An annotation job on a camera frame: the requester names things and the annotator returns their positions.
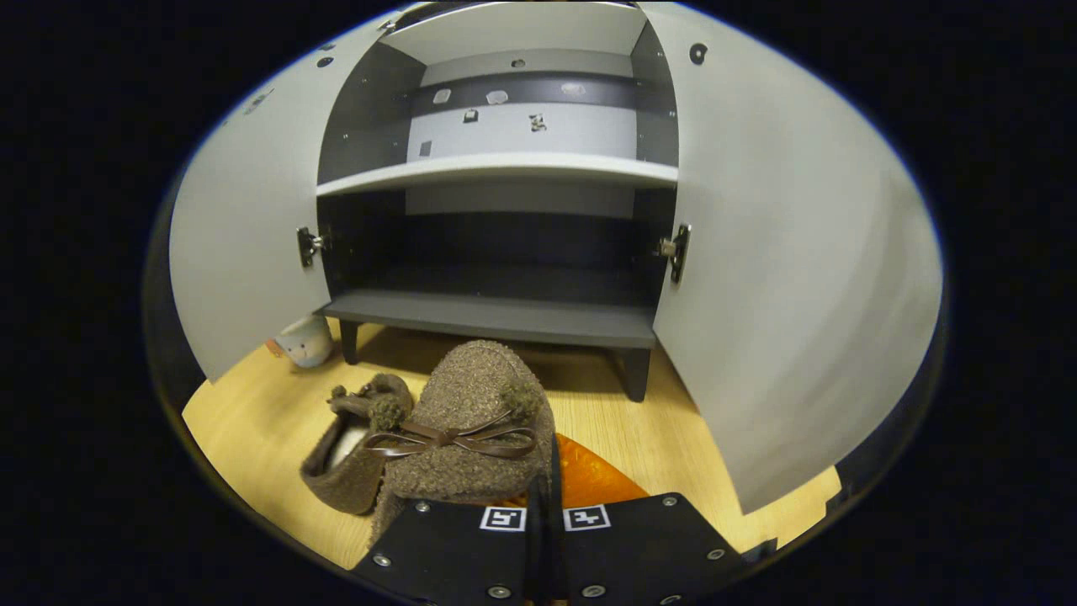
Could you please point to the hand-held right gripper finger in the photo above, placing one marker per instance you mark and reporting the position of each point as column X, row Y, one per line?
column 536, row 555
column 555, row 555

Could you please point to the brown fuzzy shoe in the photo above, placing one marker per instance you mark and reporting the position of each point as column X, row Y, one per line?
column 471, row 396
column 353, row 484

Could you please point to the white shoe cabinet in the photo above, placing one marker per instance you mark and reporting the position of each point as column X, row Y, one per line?
column 496, row 320

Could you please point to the white shoe cabinet door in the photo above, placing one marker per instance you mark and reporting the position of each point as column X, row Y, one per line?
column 252, row 236
column 799, row 252

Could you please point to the small white round pot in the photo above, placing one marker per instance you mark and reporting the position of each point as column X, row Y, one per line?
column 305, row 343

